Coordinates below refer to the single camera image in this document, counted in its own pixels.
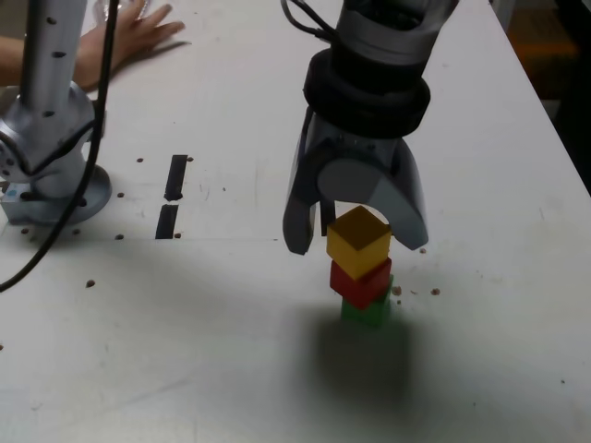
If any green cube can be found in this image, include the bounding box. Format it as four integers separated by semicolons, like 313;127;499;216
340;274;395;329

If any long black cable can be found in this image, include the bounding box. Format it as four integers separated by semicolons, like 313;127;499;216
0;0;120;293

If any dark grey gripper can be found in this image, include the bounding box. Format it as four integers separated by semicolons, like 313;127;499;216
282;109;430;257

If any red cube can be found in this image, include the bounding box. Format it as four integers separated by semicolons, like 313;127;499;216
329;257;393;310

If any short black looped cable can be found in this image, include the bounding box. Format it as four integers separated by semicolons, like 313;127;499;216
280;0;342;45

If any person's hand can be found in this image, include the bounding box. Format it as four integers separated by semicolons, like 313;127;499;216
73;4;187;91

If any black tape strip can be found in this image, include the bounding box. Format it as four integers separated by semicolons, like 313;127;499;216
154;154;189;241

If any yellow cube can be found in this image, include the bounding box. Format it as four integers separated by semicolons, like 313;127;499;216
326;206;392;281

